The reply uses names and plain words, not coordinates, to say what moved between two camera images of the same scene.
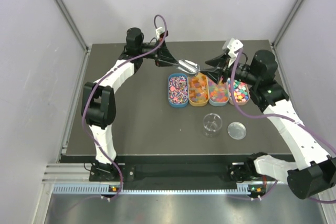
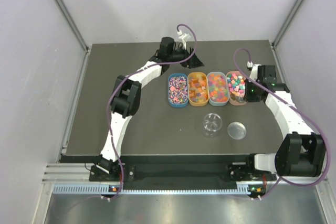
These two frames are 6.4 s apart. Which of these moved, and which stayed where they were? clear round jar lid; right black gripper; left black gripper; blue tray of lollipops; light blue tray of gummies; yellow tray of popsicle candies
Moved: left black gripper; right black gripper
Stayed: clear round jar lid; blue tray of lollipops; light blue tray of gummies; yellow tray of popsicle candies
